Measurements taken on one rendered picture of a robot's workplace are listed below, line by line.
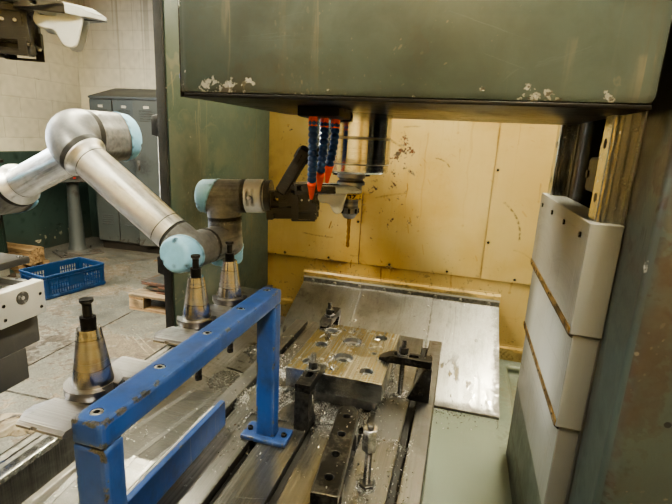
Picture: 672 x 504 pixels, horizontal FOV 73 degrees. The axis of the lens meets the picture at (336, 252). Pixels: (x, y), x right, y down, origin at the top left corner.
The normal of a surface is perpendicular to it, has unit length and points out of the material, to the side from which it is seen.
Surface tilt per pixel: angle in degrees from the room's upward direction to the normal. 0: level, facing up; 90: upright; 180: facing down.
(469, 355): 24
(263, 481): 0
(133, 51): 90
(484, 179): 90
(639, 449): 90
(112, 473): 90
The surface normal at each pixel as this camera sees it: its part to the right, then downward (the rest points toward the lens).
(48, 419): 0.05, -0.97
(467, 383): -0.07, -0.80
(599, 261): -0.27, 0.22
